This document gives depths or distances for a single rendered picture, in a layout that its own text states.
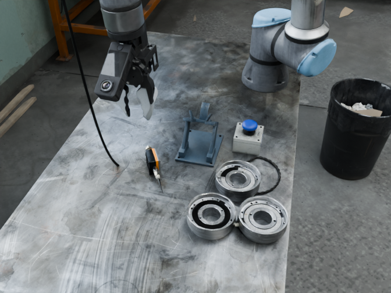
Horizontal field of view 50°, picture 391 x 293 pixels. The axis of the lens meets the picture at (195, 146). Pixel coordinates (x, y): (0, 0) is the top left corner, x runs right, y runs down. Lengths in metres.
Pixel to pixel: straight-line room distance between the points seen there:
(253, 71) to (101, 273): 0.77
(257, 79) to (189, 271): 0.69
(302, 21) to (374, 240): 1.21
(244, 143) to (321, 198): 1.13
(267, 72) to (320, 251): 0.93
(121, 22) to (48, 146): 1.73
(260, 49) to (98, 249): 0.74
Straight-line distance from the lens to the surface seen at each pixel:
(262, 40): 1.27
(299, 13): 1.14
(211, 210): 0.93
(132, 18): 0.80
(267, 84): 1.33
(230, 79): 1.39
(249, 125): 1.07
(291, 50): 1.19
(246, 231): 0.88
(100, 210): 0.97
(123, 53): 0.83
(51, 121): 2.65
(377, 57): 3.51
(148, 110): 0.90
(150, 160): 1.01
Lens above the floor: 1.52
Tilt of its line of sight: 40 degrees down
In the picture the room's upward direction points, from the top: 1 degrees clockwise
